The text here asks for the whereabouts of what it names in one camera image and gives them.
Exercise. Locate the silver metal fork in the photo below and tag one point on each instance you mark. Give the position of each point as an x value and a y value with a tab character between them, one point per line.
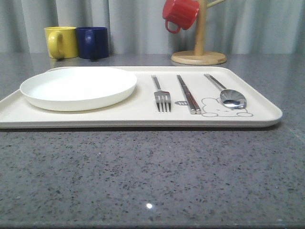
162	98

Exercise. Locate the silver metal spoon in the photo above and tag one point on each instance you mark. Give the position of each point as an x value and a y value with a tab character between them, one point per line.
230	98

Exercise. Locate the white round plate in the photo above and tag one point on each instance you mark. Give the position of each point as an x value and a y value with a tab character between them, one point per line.
79	88

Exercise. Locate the wooden mug tree stand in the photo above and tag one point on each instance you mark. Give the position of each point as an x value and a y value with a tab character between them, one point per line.
199	56

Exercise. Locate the grey pleated curtain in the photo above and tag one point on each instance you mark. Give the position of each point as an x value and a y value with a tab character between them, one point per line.
137	26

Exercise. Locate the dark blue ceramic mug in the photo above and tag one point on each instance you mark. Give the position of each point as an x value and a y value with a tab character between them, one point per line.
92	42

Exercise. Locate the cream rabbit serving tray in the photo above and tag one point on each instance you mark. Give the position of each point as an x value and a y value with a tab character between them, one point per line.
140	108

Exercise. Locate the red ribbed mug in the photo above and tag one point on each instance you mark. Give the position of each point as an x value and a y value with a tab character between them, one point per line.
180	14

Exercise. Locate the yellow ceramic mug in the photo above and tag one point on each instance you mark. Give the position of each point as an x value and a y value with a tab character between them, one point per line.
61	42

